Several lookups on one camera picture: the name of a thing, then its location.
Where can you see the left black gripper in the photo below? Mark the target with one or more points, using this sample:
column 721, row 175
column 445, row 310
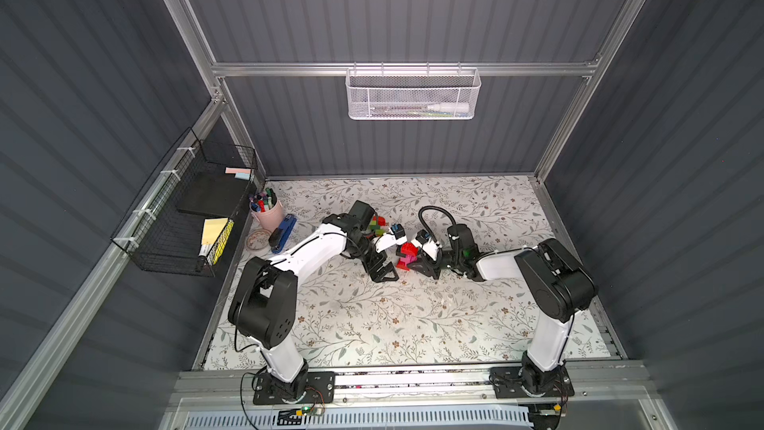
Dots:
column 370, row 257

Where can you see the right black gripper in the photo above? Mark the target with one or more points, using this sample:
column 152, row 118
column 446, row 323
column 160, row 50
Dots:
column 436, row 261

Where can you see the magenta lego brick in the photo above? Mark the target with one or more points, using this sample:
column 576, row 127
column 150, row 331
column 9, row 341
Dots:
column 408, row 260

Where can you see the red lego brick rounded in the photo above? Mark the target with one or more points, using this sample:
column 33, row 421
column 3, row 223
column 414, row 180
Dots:
column 408, row 249

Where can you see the red lego brick long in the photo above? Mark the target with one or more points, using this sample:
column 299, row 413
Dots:
column 378, row 220

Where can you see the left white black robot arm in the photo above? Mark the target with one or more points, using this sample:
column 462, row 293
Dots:
column 263, row 309

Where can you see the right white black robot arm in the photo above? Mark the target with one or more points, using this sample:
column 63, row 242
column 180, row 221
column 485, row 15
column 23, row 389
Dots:
column 558, row 283

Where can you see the blue stapler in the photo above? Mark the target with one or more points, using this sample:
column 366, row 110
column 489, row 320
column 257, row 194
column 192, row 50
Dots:
column 279, row 237

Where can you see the round tape roll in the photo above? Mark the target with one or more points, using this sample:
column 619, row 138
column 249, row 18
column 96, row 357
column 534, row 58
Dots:
column 258, row 240

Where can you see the pink pen cup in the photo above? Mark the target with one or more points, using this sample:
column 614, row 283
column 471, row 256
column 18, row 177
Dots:
column 267, row 209

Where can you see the white marker in basket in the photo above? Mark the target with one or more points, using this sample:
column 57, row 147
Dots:
column 449, row 109

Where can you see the yellow sticky note pad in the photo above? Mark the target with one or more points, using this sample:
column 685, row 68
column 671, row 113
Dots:
column 214, row 238

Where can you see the black notebook in basket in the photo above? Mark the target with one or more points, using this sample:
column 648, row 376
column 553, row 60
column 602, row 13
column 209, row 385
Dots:
column 212, row 195

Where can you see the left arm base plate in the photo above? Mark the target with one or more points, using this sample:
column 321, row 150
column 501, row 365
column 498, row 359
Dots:
column 311, row 387

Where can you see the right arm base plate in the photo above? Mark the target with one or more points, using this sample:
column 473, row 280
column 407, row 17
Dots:
column 526, row 381

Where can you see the white wire mesh basket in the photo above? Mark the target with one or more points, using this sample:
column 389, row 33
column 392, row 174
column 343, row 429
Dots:
column 401, row 94

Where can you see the black wire wall basket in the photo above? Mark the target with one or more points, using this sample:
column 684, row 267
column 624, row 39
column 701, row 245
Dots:
column 159, row 239

